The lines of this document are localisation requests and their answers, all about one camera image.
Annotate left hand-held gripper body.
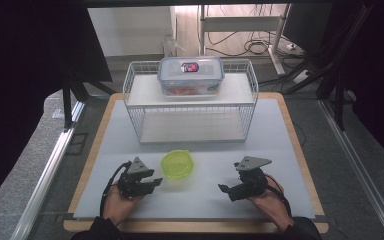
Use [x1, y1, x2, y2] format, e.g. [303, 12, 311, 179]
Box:
[117, 156, 156, 199]

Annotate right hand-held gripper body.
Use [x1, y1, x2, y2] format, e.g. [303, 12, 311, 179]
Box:
[228, 155, 273, 202]

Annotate white wire shelf rack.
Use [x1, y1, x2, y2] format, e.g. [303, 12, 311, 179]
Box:
[122, 59, 260, 145]

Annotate clear plastic food container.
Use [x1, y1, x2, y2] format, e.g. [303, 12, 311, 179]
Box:
[156, 55, 225, 98]

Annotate person's left hand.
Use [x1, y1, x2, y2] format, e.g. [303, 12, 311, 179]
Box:
[103, 185, 145, 228]

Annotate person's right hand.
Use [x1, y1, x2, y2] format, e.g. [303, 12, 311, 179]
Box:
[247, 180, 295, 232]

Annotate clear container green lid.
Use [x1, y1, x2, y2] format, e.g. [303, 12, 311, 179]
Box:
[159, 149, 195, 181]

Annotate light grey table mat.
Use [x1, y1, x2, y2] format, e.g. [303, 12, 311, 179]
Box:
[73, 98, 316, 220]

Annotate wooden table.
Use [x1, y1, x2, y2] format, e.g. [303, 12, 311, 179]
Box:
[63, 92, 330, 234]

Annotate white power strip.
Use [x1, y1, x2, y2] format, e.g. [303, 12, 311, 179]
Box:
[293, 68, 313, 85]

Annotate black curtain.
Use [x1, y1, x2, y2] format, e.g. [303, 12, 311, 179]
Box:
[329, 0, 384, 165]
[0, 0, 113, 216]

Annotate dark monitor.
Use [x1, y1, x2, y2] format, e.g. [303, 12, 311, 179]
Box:
[281, 3, 335, 55]

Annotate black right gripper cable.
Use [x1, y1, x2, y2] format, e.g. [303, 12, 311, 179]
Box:
[265, 174, 293, 218]

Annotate silver aluminium floor rail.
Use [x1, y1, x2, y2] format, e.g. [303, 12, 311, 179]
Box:
[11, 101, 86, 240]
[317, 99, 384, 240]

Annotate black metal stand frame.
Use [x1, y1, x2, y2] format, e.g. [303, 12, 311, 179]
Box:
[61, 64, 118, 132]
[283, 3, 376, 133]

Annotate black floor cables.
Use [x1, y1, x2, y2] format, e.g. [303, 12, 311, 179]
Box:
[206, 4, 306, 58]

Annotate white metal desk frame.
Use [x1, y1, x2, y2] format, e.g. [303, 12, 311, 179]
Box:
[198, 3, 293, 77]

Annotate white wall panel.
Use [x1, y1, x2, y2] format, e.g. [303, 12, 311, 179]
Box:
[87, 6, 178, 58]

